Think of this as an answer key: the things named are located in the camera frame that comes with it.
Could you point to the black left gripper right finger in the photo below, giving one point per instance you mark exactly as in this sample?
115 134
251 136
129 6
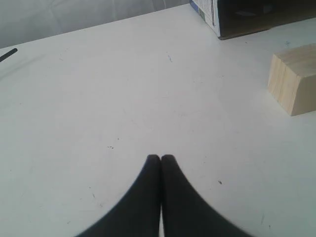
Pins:
184 212

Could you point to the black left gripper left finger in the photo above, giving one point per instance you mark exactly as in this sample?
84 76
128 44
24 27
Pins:
137 214

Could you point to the light wooden cube block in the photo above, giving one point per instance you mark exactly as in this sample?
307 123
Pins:
292 79

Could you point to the open printed cardboard box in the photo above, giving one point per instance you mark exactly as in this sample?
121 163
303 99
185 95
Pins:
234 18

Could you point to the black rod at table edge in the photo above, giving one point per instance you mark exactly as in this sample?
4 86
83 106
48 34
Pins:
8 54

